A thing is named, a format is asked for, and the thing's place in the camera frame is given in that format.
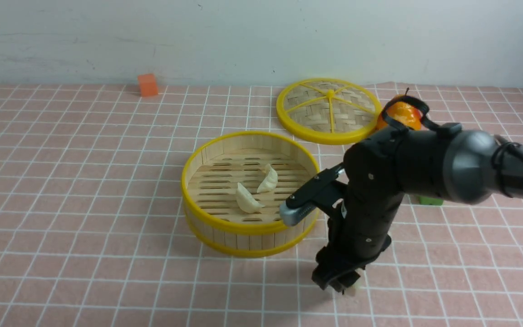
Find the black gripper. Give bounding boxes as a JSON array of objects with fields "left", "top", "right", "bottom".
[{"left": 312, "top": 191, "right": 404, "bottom": 292}]

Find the light green dumpling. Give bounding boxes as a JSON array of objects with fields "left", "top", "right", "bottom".
[{"left": 342, "top": 281, "right": 362, "bottom": 297}]

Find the white dumpling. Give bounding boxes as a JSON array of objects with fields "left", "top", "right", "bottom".
[
  {"left": 256, "top": 163, "right": 278, "bottom": 194},
  {"left": 235, "top": 183, "right": 264, "bottom": 214}
]

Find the white dumpling bottom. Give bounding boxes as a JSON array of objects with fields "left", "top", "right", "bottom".
[{"left": 235, "top": 183, "right": 264, "bottom": 214}]

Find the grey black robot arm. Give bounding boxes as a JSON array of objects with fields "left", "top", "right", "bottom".
[{"left": 311, "top": 130, "right": 523, "bottom": 292}]

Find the woven bamboo steamer lid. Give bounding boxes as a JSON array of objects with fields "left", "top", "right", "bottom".
[{"left": 276, "top": 78, "right": 382, "bottom": 145}]

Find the bamboo steamer tray yellow rim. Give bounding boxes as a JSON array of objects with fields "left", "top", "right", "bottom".
[{"left": 181, "top": 131, "right": 320, "bottom": 258}]

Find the green foam cube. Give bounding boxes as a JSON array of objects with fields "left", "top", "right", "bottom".
[{"left": 417, "top": 195, "right": 444, "bottom": 206}]

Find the orange yellow toy pear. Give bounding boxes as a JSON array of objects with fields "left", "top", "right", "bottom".
[{"left": 375, "top": 87, "right": 422, "bottom": 131}]

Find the orange foam cube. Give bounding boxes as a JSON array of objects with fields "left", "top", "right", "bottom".
[{"left": 137, "top": 73, "right": 158, "bottom": 97}]

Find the pink checkered tablecloth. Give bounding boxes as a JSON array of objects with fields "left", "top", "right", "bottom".
[{"left": 0, "top": 85, "right": 523, "bottom": 327}]

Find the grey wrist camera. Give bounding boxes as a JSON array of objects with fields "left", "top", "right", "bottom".
[{"left": 279, "top": 164, "right": 346, "bottom": 227}]

